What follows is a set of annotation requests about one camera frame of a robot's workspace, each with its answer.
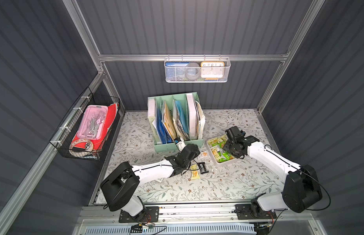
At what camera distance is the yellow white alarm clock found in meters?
0.90

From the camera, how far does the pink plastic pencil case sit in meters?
0.70

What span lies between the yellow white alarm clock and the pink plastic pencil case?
61 centimetres
